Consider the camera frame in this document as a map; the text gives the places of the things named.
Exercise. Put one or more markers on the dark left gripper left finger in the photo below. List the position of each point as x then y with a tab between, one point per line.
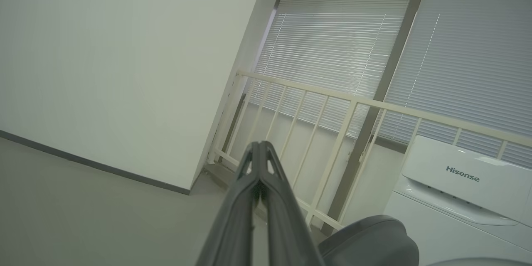
232	224

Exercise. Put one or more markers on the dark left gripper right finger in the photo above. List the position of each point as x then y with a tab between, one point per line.
286	224

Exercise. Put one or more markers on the round black washer door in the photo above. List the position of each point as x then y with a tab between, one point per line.
370	241

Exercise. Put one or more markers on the white front-load washing machine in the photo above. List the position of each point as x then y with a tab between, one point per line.
457	216

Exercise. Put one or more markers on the cream metal railing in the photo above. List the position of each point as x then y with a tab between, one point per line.
351	104

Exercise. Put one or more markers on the white slatted window blind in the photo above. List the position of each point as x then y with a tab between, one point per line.
478	50
332	29

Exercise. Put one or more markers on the grey window pillar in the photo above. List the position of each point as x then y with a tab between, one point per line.
397	50

